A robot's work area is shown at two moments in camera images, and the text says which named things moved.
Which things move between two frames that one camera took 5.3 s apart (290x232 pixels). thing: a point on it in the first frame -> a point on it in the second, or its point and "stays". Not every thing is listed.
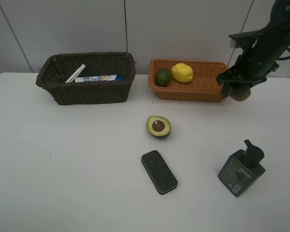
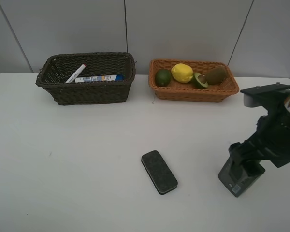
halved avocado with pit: x=158 y=126 -> x=199 y=80
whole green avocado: x=163 y=77 stays
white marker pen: x=79 y=69 stays
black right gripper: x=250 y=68 -> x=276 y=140
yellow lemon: x=182 y=72 stays
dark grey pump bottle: x=242 y=169 stays
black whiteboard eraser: x=159 y=172 stays
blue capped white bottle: x=116 y=78 stays
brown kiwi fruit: x=240 y=96 -> x=216 y=75
